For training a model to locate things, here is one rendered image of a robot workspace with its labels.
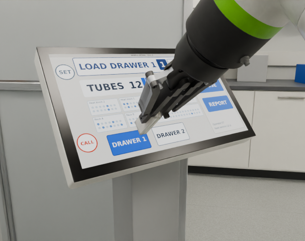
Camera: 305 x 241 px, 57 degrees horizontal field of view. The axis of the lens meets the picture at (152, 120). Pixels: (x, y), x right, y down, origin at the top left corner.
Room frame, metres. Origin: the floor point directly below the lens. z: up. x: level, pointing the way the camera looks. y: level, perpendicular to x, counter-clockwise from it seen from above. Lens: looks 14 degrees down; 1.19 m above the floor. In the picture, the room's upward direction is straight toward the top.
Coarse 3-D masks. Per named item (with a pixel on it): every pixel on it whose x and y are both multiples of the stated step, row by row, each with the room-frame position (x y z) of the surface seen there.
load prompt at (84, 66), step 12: (72, 60) 0.64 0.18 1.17; (84, 60) 0.65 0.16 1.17; (96, 60) 0.67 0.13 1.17; (108, 60) 0.69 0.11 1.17; (120, 60) 0.70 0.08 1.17; (132, 60) 0.72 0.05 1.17; (144, 60) 0.74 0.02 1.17; (156, 60) 0.76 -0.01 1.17; (168, 60) 0.78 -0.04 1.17; (84, 72) 0.63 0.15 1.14; (96, 72) 0.65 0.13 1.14; (108, 72) 0.66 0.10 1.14; (120, 72) 0.68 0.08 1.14; (132, 72) 0.69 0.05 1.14; (144, 72) 0.71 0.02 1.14; (156, 72) 0.73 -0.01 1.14
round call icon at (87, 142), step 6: (90, 132) 0.54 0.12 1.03; (78, 138) 0.52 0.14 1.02; (84, 138) 0.52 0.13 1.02; (90, 138) 0.53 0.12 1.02; (96, 138) 0.53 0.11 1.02; (78, 144) 0.51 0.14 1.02; (84, 144) 0.51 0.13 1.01; (90, 144) 0.52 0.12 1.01; (96, 144) 0.52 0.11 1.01; (78, 150) 0.50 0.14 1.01; (84, 150) 0.50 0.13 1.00; (90, 150) 0.51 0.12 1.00; (96, 150) 0.51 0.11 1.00
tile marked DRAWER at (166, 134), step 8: (152, 128) 0.61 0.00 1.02; (160, 128) 0.62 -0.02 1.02; (168, 128) 0.63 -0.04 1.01; (176, 128) 0.64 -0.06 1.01; (184, 128) 0.65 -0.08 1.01; (160, 136) 0.60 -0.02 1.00; (168, 136) 0.61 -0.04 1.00; (176, 136) 0.62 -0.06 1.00; (184, 136) 0.63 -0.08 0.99; (160, 144) 0.59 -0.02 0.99
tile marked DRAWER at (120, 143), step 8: (112, 136) 0.55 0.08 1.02; (120, 136) 0.56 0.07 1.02; (128, 136) 0.57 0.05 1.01; (136, 136) 0.58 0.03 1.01; (144, 136) 0.58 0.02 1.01; (112, 144) 0.54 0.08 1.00; (120, 144) 0.55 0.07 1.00; (128, 144) 0.55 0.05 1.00; (136, 144) 0.56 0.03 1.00; (144, 144) 0.57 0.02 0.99; (112, 152) 0.53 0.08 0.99; (120, 152) 0.53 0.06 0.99; (128, 152) 0.54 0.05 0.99
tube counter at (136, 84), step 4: (128, 80) 0.67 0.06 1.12; (132, 80) 0.68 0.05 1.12; (136, 80) 0.68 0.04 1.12; (140, 80) 0.69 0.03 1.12; (144, 80) 0.69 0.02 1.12; (128, 84) 0.66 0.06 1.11; (132, 84) 0.67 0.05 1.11; (136, 84) 0.67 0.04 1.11; (140, 84) 0.68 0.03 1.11; (144, 84) 0.69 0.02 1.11; (132, 88) 0.66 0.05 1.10; (136, 88) 0.67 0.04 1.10; (140, 88) 0.67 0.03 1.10; (132, 92) 0.65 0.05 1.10; (136, 92) 0.66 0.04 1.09
